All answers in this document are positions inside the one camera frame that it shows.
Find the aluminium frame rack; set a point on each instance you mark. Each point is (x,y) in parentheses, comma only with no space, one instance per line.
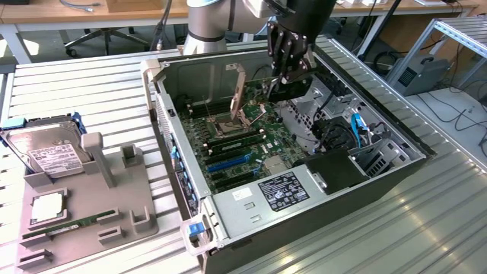
(457,31)

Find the perforated silver disk bay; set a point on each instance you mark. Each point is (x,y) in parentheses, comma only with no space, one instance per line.
(327,97)

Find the silver finned chipset heatsink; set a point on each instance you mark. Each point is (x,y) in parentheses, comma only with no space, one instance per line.
(275,166)

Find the open metal socket cover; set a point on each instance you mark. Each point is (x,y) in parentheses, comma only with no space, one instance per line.
(255,112)

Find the black stand pole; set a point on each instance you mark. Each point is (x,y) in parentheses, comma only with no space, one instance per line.
(377,31)

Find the open silver disk bay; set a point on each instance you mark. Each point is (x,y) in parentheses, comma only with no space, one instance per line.
(385,157)

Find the installed RAM stick with label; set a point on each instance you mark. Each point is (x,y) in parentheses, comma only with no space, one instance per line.
(235,144)

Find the black Nvidia graphics card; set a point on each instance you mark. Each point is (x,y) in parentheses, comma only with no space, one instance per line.
(239,91)

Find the black plastic shroud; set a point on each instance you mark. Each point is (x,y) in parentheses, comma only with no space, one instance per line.
(335,171)

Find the silver power supply with label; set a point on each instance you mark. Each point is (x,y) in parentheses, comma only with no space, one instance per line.
(247,208)

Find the wooden desk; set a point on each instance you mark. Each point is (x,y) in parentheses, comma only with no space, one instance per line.
(362,8)
(38,14)

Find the silver CPU chip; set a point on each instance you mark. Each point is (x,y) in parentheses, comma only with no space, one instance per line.
(47,208)

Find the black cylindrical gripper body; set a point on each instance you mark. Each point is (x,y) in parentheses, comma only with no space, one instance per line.
(309,14)

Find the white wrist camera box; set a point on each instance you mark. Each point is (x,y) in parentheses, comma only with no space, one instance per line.
(255,8)

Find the open black PC case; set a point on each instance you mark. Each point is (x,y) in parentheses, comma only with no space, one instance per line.
(342,199)

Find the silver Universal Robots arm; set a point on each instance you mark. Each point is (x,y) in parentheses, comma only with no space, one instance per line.
(213,25)

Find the grey control box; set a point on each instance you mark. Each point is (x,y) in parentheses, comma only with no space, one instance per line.
(418,74)

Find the thin metal locking lever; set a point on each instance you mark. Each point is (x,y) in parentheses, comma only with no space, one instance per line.
(209,108)

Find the green Dell motherboard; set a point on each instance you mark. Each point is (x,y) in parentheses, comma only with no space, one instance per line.
(274,134)

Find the CPU socket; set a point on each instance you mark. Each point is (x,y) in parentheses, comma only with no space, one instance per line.
(225,128)

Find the grey plastic parts rack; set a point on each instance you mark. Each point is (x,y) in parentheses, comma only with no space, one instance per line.
(87,205)

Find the loose green RAM stick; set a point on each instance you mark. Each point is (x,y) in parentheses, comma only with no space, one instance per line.
(76,222)

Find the blue expansion slot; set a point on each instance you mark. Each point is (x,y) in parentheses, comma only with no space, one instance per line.
(226,165)

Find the office chair base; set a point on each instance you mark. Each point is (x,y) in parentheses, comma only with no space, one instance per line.
(337,24)
(103,37)

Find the hard disk in blue carrier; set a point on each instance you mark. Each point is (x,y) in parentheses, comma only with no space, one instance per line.
(46,148)

